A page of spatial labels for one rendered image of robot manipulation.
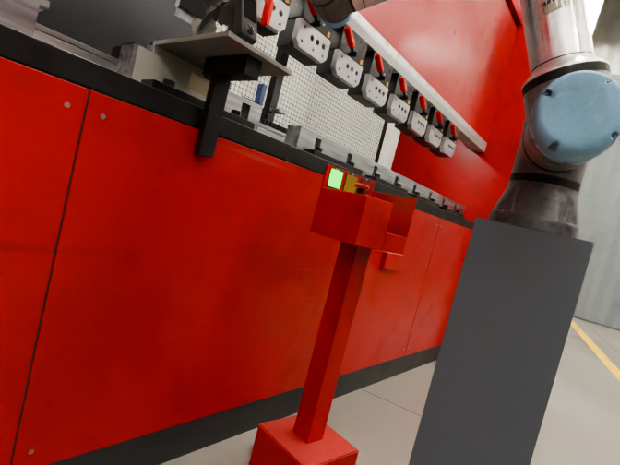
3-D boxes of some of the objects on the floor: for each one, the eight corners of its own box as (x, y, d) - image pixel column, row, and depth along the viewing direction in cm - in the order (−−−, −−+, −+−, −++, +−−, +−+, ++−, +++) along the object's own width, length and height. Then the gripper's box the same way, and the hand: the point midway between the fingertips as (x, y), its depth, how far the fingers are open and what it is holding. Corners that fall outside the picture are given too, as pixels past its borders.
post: (219, 320, 224) (305, -46, 212) (213, 316, 227) (299, -44, 215) (226, 319, 228) (312, -40, 216) (220, 316, 231) (304, -38, 219)
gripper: (265, -20, 94) (213, 53, 104) (223, -55, 84) (170, 28, 94) (280, 1, 90) (224, 74, 100) (237, -34, 81) (180, 50, 90)
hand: (205, 54), depth 95 cm, fingers open, 5 cm apart
